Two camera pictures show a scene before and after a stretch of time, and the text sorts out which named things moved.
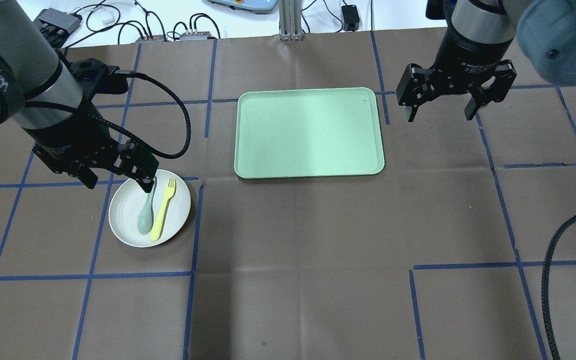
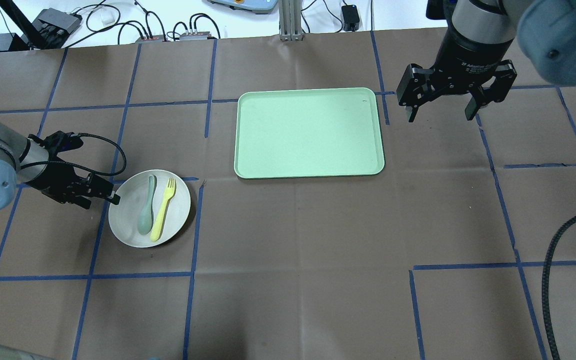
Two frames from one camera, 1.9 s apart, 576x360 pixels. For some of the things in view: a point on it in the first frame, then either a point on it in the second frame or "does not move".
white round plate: (128, 198) does not move
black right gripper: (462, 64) does not move
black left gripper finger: (139, 163) to (99, 187)
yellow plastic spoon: (156, 231) does not move
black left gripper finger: (85, 175) to (82, 201)
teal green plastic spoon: (145, 217) does not move
